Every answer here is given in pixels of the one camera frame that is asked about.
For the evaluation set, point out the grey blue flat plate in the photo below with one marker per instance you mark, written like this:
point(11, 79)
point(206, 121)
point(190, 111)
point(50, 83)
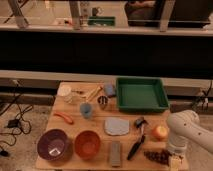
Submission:
point(116, 126)

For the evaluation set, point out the blue grey small block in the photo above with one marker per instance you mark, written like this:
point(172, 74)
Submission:
point(109, 90)

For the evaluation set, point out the red yellow apple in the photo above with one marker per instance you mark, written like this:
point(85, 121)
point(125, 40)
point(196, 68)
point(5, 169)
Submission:
point(160, 132)

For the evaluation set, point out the purple bowl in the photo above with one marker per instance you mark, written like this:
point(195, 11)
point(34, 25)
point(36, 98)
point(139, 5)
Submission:
point(53, 144)

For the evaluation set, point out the black power adapter with cables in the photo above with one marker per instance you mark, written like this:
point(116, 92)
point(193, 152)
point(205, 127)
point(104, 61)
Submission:
point(18, 126)

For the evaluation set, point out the person in dark clothes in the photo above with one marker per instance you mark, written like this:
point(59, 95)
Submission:
point(144, 13)

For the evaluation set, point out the wooden spoon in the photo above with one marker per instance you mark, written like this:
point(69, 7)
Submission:
point(93, 93)

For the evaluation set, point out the black handled knife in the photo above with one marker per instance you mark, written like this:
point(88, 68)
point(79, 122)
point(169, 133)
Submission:
point(140, 124)

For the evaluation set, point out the dark red grape bunch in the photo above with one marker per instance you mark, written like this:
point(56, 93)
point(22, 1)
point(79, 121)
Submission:
point(161, 157)

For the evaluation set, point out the green plastic tray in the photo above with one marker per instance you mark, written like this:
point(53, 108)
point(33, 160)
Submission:
point(141, 95)

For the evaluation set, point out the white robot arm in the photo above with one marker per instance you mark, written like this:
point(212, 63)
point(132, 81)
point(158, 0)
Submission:
point(183, 127)

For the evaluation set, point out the grey rectangular sponge block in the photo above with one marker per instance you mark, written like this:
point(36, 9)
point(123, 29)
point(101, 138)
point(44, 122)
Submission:
point(115, 154)

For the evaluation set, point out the orange carrot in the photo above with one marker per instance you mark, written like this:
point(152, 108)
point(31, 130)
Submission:
point(65, 117)

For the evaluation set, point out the blue grey cup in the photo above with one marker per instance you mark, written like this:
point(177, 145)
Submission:
point(86, 110)

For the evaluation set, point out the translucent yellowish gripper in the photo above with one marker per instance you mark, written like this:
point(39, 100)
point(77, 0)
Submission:
point(174, 162)

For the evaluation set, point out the orange bowl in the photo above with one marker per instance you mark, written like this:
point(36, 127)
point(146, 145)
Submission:
point(87, 144)

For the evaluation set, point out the green bin in background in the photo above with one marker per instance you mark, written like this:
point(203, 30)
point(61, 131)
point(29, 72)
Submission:
point(101, 21)

